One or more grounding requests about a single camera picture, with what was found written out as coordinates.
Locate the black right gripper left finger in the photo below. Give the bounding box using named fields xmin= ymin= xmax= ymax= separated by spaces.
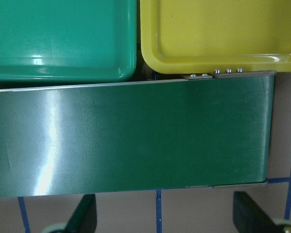
xmin=65 ymin=194 xmax=97 ymax=233

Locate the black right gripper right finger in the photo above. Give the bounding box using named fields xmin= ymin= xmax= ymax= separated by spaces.
xmin=233 ymin=191 xmax=281 ymax=233

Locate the green plastic tray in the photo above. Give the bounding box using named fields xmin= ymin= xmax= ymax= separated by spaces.
xmin=0 ymin=0 xmax=137 ymax=83

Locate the yellow plastic tray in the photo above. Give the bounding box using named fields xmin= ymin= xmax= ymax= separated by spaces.
xmin=140 ymin=0 xmax=291 ymax=74

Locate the green conveyor belt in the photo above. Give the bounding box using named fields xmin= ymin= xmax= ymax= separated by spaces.
xmin=0 ymin=71 xmax=276 ymax=198

